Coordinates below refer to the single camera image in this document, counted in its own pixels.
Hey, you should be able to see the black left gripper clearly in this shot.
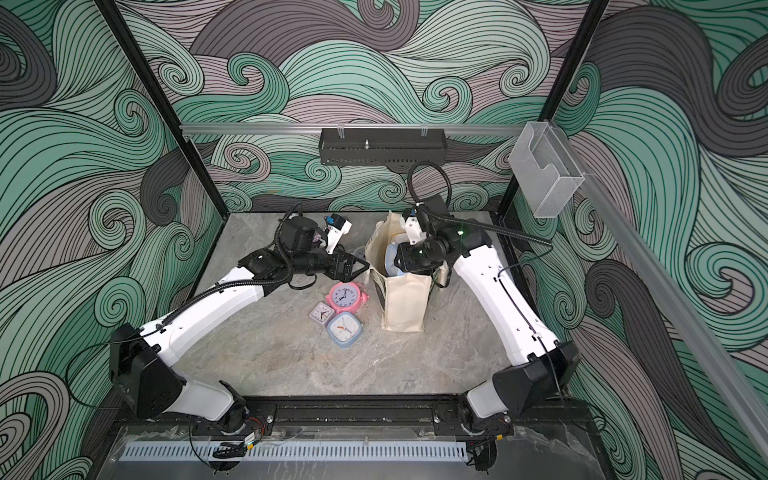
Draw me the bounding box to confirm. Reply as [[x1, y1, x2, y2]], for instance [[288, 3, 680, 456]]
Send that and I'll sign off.
[[290, 245, 369, 284]]

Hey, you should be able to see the pink twin-bell alarm clock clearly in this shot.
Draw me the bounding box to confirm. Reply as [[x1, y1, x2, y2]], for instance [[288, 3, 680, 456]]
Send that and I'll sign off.
[[325, 282, 369, 314]]

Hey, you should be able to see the blue square alarm clock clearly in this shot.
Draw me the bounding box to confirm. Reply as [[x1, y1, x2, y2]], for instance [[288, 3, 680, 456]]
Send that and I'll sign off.
[[384, 234, 408, 277]]

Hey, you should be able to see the small pink square clock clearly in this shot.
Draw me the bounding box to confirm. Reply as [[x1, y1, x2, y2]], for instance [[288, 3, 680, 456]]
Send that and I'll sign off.
[[309, 302, 336, 326]]

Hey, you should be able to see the light blue square clock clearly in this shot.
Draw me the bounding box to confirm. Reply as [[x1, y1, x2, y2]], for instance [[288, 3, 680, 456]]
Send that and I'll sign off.
[[326, 312, 362, 348]]

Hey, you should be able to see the cream floral canvas bag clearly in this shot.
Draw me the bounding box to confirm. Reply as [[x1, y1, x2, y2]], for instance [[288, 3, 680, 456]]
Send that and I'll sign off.
[[364, 212, 448, 333]]

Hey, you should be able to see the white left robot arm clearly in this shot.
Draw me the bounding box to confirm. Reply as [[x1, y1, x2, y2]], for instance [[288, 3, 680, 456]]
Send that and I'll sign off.
[[109, 214, 368, 434]]

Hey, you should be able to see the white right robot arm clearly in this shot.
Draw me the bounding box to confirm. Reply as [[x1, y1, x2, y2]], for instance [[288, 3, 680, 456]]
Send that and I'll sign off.
[[394, 195, 580, 419]]

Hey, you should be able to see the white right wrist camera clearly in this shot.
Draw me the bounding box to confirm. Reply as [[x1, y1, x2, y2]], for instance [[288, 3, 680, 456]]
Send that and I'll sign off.
[[400, 207, 427, 245]]

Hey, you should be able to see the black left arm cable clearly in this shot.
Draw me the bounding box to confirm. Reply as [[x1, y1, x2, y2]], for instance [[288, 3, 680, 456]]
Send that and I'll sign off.
[[64, 203, 301, 409]]

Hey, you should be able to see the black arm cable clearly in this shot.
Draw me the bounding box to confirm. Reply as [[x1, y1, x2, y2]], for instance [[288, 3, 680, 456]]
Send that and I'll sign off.
[[407, 160, 553, 247], [64, 203, 301, 409]]

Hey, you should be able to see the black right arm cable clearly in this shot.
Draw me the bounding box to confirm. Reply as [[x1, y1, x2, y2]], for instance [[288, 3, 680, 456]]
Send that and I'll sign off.
[[407, 160, 553, 247]]

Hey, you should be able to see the black perforated wall shelf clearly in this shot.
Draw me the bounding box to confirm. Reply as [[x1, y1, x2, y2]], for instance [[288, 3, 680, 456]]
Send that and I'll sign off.
[[318, 128, 448, 171]]

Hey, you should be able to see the clear plastic wall holder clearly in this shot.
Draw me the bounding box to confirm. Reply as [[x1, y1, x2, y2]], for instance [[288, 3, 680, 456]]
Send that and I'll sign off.
[[509, 122, 584, 219]]

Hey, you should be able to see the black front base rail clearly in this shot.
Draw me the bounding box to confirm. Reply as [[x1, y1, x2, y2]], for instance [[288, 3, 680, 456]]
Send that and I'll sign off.
[[113, 394, 595, 438]]

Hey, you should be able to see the aluminium back rail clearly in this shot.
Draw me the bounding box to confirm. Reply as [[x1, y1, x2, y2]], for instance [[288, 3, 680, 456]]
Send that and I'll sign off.
[[180, 122, 525, 137]]

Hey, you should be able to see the aluminium rail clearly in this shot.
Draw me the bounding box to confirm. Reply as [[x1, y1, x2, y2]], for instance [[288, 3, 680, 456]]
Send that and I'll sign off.
[[180, 122, 525, 137], [549, 124, 767, 459]]

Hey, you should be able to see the aluminium right rail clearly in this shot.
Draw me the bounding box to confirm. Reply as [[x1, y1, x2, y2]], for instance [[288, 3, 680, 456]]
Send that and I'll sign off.
[[549, 124, 767, 459]]

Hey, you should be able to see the white slotted cable duct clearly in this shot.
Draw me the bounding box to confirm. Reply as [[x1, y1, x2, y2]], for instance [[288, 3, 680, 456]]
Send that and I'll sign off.
[[118, 440, 468, 463]]

